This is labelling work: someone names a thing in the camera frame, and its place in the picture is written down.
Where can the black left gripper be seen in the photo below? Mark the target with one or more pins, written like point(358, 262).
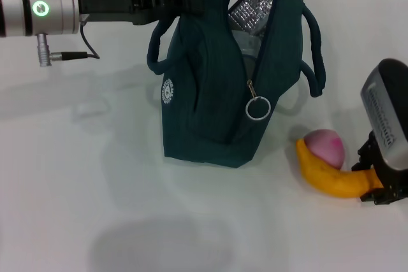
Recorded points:
point(111, 1)

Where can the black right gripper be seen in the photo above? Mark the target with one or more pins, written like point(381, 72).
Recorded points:
point(398, 179)

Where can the yellow banana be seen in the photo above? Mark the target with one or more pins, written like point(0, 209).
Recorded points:
point(328, 183)

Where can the pink peach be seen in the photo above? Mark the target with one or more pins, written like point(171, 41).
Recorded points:
point(325, 144)

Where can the dark teal insulated lunch bag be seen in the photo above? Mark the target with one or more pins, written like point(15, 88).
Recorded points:
point(210, 93)

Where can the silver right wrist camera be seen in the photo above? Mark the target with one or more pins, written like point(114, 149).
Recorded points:
point(382, 109)

